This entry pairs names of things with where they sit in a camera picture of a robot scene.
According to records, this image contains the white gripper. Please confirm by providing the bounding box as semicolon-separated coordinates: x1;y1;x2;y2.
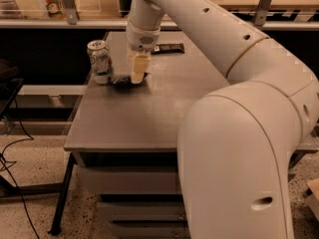
126;21;160;84

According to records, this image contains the dark blue rxbar wrapper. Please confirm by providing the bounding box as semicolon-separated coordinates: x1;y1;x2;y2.
113;73;148;88

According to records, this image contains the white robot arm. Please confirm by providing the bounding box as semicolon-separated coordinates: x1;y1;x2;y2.
127;0;319;239

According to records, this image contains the green white 7up can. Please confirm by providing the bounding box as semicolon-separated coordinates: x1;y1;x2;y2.
87;40;114;85

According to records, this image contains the brown snack bar wrapper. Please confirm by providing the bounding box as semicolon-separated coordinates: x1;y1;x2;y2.
152;43;184;55

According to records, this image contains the grey drawer cabinet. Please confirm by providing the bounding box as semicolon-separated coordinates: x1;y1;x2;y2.
65;43;229;227

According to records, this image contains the orange snack bag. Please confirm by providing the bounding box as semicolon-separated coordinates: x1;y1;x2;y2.
45;0;65;19

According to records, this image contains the top grey drawer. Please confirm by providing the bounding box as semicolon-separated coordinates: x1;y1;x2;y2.
79;166;180;194

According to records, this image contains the grey drawer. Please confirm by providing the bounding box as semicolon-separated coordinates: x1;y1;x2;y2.
110;222;190;239
97;202;185;222
79;166;180;194

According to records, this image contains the clear plastic bag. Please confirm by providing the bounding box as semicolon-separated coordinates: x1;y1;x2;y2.
15;0;48;19

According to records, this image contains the dark side table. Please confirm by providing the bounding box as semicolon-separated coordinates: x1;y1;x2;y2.
0;59;23;119

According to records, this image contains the black table leg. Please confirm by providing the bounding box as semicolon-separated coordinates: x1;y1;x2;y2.
49;154;76;236

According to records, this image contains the middle grey drawer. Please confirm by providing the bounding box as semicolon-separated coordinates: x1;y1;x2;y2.
97;202;185;222

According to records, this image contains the bottom grey drawer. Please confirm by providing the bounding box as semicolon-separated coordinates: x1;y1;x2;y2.
110;222;190;239

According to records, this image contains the wooden box corner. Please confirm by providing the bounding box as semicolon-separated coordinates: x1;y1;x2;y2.
306;178;319;221

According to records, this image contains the grey metal shelf rail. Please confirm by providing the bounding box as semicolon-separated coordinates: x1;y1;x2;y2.
0;0;319;31

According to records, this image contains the black floor cable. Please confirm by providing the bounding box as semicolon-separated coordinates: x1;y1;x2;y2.
0;98;41;239

